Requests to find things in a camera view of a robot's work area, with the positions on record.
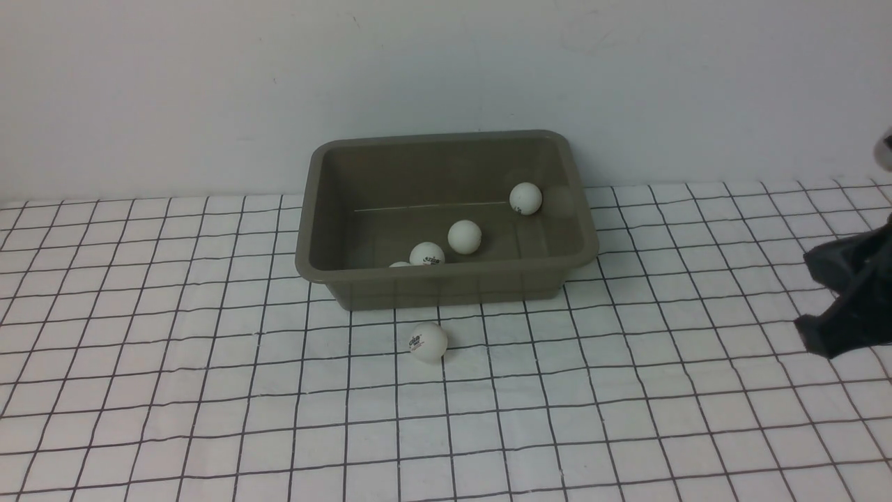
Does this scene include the white ball with logo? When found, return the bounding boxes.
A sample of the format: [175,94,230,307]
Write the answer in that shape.
[408,322,448,363]

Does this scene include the olive plastic storage bin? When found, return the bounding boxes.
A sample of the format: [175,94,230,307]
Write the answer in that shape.
[294,130,599,311]

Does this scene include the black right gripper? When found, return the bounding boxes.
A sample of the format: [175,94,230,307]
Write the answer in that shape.
[794,220,891,359]

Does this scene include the plain white table-tennis ball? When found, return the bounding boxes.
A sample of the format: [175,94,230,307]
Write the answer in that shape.
[448,220,482,255]

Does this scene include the white grid-pattern tablecloth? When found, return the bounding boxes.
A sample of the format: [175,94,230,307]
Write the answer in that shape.
[1,178,891,501]

